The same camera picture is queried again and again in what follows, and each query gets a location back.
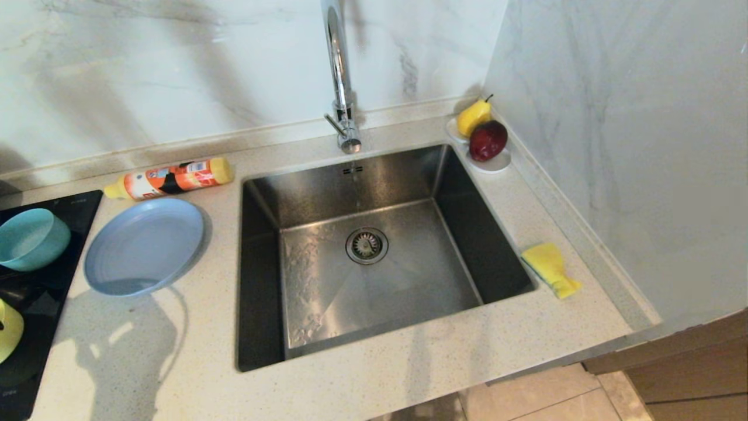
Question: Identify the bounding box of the chrome faucet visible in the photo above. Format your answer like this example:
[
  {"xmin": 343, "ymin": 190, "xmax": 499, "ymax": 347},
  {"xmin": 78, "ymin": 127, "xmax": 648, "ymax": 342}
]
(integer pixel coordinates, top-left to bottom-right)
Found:
[{"xmin": 320, "ymin": 0, "xmax": 363, "ymax": 154}]

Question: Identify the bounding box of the yellow sponge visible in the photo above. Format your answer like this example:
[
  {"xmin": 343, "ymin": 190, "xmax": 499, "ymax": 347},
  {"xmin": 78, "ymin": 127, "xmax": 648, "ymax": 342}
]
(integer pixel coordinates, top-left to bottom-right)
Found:
[{"xmin": 521, "ymin": 243, "xmax": 583, "ymax": 299}]

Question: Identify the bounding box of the orange dish soap bottle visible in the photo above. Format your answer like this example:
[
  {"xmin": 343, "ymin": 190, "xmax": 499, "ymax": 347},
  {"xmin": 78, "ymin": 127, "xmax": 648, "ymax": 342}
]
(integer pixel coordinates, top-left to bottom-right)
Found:
[{"xmin": 103, "ymin": 157, "xmax": 234, "ymax": 201}]

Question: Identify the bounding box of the gray plate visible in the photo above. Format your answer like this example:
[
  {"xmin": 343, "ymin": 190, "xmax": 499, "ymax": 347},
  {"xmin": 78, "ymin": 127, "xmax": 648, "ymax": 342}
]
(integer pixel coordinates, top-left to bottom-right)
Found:
[{"xmin": 84, "ymin": 198, "xmax": 206, "ymax": 296}]

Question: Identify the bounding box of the teal bowl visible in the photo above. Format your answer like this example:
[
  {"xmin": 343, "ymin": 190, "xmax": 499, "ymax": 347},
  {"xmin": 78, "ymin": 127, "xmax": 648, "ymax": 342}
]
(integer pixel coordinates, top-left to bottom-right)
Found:
[{"xmin": 0, "ymin": 208, "xmax": 72, "ymax": 272}]

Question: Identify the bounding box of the yellow-green bowl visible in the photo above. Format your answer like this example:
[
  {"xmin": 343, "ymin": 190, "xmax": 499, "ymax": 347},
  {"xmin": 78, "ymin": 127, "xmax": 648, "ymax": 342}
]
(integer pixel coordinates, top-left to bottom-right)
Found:
[{"xmin": 0, "ymin": 299, "xmax": 25, "ymax": 364}]

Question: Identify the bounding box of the metal sink drain strainer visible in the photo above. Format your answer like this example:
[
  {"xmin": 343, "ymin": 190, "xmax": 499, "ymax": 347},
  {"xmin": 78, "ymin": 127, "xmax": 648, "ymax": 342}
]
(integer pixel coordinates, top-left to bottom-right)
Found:
[{"xmin": 345, "ymin": 227, "xmax": 390, "ymax": 265}]

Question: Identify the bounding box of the stainless steel sink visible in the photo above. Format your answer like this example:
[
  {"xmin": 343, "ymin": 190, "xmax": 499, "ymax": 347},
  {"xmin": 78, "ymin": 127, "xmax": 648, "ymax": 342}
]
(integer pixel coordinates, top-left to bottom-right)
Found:
[{"xmin": 236, "ymin": 144, "xmax": 536, "ymax": 373}]

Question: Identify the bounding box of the small white fruit dish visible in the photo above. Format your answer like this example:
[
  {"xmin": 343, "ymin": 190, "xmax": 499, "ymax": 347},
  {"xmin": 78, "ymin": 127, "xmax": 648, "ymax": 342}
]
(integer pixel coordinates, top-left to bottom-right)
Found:
[{"xmin": 447, "ymin": 117, "xmax": 513, "ymax": 174}]

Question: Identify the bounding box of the dark red apple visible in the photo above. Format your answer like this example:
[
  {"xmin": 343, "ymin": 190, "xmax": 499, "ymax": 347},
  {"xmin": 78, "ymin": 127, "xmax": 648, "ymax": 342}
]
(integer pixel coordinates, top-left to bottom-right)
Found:
[{"xmin": 469, "ymin": 120, "xmax": 510, "ymax": 163}]

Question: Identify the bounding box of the yellow pear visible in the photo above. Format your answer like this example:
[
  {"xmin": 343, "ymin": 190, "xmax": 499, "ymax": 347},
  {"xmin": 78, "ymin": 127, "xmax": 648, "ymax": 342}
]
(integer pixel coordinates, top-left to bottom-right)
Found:
[{"xmin": 456, "ymin": 94, "xmax": 494, "ymax": 139}]

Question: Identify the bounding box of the light wooden cabinet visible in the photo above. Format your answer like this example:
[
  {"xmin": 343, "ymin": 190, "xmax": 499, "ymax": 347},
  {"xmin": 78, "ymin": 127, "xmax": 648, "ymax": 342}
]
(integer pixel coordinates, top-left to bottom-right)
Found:
[{"xmin": 584, "ymin": 310, "xmax": 748, "ymax": 421}]

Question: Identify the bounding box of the black induction cooktop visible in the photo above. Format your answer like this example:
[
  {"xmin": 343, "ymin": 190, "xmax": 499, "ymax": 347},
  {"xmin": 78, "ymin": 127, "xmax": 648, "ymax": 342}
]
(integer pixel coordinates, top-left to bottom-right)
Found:
[{"xmin": 0, "ymin": 190, "xmax": 103, "ymax": 421}]

